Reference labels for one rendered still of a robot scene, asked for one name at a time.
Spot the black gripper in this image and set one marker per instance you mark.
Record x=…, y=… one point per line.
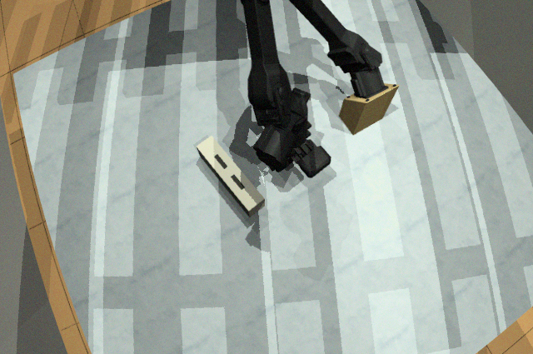
x=310, y=158

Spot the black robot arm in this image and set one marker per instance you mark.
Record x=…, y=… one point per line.
x=268, y=85

